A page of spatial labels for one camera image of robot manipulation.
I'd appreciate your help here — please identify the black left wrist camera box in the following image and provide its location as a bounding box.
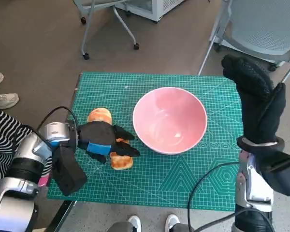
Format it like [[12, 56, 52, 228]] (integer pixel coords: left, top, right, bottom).
[[52, 145, 88, 197]]

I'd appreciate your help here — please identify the pink bowl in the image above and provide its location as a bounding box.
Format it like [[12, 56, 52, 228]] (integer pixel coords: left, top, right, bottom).
[[132, 87, 208, 155]]

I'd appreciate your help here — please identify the white cabinet appliance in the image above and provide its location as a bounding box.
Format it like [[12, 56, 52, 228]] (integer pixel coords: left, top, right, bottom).
[[115, 0, 186, 22]]

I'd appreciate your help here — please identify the grey mesh-back chair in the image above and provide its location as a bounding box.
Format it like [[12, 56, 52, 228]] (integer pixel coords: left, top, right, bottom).
[[197, 0, 290, 84]]

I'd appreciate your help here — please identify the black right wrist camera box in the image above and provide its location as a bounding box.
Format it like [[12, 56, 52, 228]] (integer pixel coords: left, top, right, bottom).
[[256, 151, 290, 198]]

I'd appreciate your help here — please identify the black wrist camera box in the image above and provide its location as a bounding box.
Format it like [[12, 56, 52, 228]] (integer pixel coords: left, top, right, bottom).
[[52, 145, 88, 197], [256, 151, 290, 198]]

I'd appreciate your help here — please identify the green cutting mat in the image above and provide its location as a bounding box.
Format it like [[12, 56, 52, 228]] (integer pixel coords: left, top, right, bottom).
[[47, 71, 245, 212]]

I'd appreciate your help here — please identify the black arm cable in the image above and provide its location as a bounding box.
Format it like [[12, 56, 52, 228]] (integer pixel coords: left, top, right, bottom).
[[187, 161, 242, 232], [36, 106, 79, 145]]

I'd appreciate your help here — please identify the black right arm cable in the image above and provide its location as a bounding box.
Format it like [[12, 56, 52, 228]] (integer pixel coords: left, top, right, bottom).
[[187, 161, 242, 232]]

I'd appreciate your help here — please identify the person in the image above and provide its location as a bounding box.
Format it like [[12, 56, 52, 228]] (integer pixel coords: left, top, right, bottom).
[[0, 103, 54, 187]]

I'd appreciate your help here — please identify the round toy bread bun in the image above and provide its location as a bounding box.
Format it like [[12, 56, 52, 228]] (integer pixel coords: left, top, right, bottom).
[[87, 108, 113, 125]]

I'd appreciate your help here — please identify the long striped toy bread loaf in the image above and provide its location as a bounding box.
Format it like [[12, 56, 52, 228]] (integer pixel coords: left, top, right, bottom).
[[110, 137, 134, 171]]

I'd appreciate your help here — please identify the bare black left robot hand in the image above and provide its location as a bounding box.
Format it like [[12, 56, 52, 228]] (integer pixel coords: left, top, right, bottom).
[[77, 120, 141, 165]]

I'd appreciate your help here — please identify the person's leg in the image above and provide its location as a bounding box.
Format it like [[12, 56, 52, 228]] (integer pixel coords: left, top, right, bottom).
[[107, 220, 135, 232], [171, 222, 195, 232]]

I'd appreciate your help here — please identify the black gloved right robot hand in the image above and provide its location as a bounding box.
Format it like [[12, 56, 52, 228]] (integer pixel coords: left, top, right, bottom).
[[221, 54, 287, 145]]

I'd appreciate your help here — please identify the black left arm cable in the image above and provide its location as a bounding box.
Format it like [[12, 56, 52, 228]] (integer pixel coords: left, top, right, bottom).
[[36, 106, 79, 145]]

